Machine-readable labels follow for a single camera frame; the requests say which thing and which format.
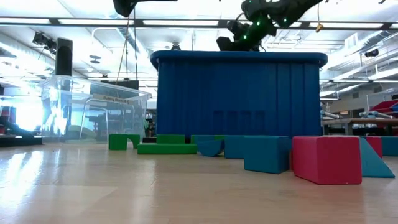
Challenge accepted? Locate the red arch block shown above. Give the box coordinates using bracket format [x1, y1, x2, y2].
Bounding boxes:
[365, 136, 384, 159]

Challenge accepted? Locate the large blue plastic bin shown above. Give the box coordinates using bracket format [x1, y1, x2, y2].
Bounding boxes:
[150, 50, 329, 138]

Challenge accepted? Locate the clear plastic block container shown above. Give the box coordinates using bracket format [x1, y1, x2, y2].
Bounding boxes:
[39, 74, 152, 146]

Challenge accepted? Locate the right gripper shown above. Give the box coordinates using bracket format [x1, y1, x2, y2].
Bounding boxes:
[216, 15, 278, 52]

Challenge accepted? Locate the yellow hanging cord plug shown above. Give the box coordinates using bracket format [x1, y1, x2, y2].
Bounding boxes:
[315, 1, 324, 34]

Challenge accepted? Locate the red storage bin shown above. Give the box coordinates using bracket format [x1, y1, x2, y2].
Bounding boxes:
[369, 99, 398, 114]

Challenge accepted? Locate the blue half-round block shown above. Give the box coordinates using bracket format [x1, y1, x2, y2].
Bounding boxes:
[196, 139, 225, 157]

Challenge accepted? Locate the blue wedge block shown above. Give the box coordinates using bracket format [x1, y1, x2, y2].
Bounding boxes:
[359, 136, 396, 179]

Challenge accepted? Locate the black ceiling column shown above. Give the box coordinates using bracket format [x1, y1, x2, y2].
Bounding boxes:
[55, 37, 73, 77]

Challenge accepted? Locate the wooden background table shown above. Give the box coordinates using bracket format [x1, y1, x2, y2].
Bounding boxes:
[322, 118, 398, 137]

